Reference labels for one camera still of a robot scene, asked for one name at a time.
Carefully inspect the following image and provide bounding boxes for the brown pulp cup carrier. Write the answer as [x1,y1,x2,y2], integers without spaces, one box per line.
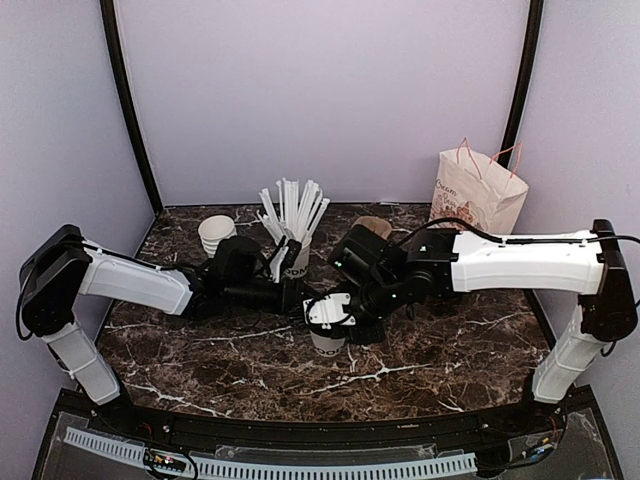
[352,216,393,241]

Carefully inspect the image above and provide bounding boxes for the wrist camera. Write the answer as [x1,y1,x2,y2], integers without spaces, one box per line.
[268,236,302,283]
[302,293,356,330]

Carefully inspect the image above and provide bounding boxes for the bundle of white wrapped straws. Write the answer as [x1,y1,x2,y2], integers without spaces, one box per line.
[257,177,331,245]

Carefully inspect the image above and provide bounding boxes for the white printed paper bag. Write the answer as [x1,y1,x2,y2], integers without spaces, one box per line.
[429,139,529,235]

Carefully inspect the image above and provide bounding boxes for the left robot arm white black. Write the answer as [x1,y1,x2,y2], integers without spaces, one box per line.
[16,224,303,436]

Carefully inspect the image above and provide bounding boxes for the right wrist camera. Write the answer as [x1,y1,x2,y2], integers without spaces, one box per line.
[302,293,356,330]

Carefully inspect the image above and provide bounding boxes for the left black frame post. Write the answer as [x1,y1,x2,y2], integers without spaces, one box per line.
[99,0,164,216]

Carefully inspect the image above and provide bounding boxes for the white paper coffee cup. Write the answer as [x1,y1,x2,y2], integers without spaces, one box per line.
[310,329,346,357]

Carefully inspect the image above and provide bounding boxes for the white cup holding straws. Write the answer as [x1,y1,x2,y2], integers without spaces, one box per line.
[281,238,311,282]

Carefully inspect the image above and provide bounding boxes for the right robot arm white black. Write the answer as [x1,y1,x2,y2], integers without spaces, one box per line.
[328,219,638,434]

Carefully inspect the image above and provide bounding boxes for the black frame post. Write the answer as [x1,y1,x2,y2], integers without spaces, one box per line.
[99,0,164,216]
[501,0,544,150]

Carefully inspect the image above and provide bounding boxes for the stack of white paper cups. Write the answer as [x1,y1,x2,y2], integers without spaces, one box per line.
[198,215,237,257]

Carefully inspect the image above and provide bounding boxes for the white slotted cable duct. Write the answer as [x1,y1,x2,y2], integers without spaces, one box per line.
[63,427,478,479]

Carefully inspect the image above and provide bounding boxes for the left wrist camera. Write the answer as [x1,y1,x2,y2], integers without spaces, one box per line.
[268,236,302,283]

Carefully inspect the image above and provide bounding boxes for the right black frame post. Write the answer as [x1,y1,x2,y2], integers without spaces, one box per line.
[501,0,544,150]

